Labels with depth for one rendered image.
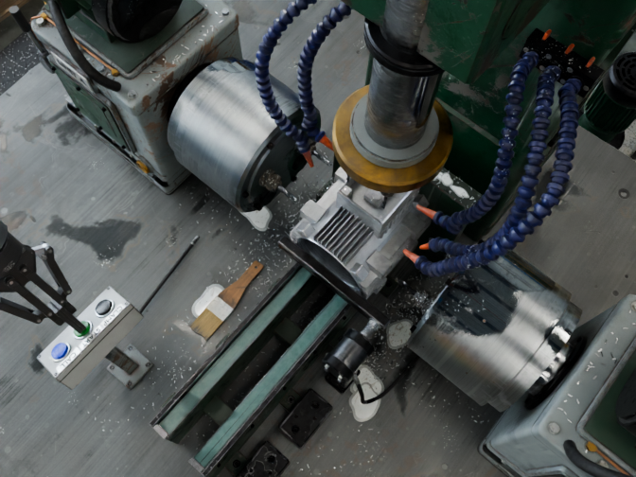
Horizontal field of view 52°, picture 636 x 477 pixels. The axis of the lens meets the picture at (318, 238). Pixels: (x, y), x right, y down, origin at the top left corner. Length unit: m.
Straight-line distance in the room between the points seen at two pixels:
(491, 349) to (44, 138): 1.14
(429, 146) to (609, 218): 0.76
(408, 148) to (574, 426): 0.48
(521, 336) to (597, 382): 0.13
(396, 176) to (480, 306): 0.26
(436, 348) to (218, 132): 0.54
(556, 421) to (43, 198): 1.17
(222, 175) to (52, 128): 0.61
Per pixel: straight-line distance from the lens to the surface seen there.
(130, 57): 1.28
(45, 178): 1.64
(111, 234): 1.53
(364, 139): 0.94
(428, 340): 1.11
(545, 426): 1.06
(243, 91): 1.21
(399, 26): 0.74
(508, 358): 1.08
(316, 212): 1.18
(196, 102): 1.22
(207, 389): 1.26
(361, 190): 1.16
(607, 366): 1.11
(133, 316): 1.18
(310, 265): 1.19
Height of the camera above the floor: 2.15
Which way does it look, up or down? 68 degrees down
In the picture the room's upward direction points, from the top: 2 degrees clockwise
